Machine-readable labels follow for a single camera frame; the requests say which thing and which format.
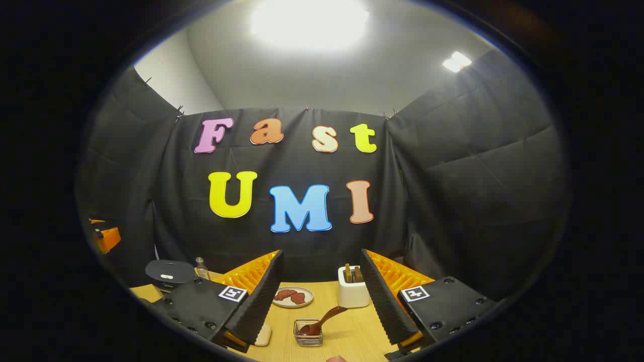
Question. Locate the round white plate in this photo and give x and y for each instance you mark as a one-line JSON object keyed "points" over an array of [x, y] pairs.
{"points": [[294, 304]]}

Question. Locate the pile of white rice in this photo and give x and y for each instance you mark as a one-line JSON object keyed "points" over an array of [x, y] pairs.
{"points": [[263, 337]]}

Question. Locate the small clear glass bottle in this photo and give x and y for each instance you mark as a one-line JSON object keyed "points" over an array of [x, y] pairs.
{"points": [[202, 271]]}

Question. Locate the black backdrop cloth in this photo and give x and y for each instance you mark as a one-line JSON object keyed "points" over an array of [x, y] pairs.
{"points": [[453, 201]]}

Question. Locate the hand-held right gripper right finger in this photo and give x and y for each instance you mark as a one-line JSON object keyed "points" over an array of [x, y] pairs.
{"points": [[387, 301]]}

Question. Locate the brown wooden spoon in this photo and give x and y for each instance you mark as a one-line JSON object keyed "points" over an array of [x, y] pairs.
{"points": [[327, 317]]}

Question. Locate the large ceiling light panel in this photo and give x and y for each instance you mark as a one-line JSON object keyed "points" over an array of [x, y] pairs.
{"points": [[309, 22]]}

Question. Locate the white ceramic utensil holder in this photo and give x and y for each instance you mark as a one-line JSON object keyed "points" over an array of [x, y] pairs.
{"points": [[349, 294]]}

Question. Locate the black silver rice cooker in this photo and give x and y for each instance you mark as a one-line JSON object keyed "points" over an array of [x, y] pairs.
{"points": [[168, 270]]}

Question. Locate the small ceiling light panel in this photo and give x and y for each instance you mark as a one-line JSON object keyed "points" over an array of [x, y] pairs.
{"points": [[457, 62]]}

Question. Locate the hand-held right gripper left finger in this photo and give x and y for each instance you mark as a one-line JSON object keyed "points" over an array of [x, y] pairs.
{"points": [[259, 306]]}

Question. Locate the red meat piece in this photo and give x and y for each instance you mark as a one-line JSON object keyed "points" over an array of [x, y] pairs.
{"points": [[298, 298], [285, 294]]}

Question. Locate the clear glass dish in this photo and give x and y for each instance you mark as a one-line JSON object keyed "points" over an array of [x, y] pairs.
{"points": [[262, 336]]}

